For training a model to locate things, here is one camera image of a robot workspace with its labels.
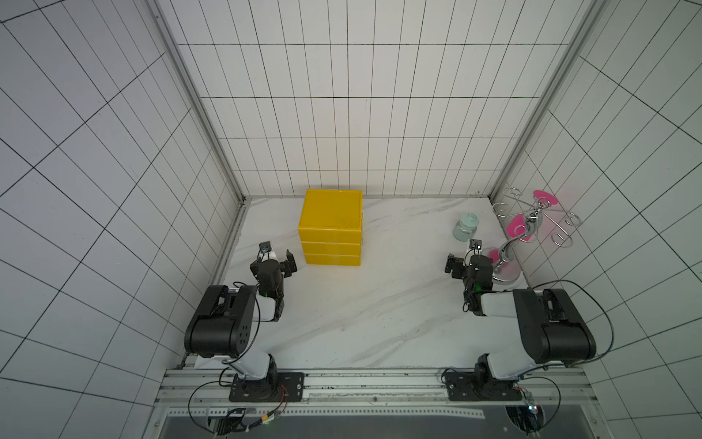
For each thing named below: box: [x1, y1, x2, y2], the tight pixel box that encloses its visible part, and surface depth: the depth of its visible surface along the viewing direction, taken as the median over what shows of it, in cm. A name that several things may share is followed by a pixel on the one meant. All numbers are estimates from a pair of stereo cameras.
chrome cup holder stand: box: [491, 186, 583, 286], surface depth 83 cm
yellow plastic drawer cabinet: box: [297, 189, 363, 267], surface depth 87 cm
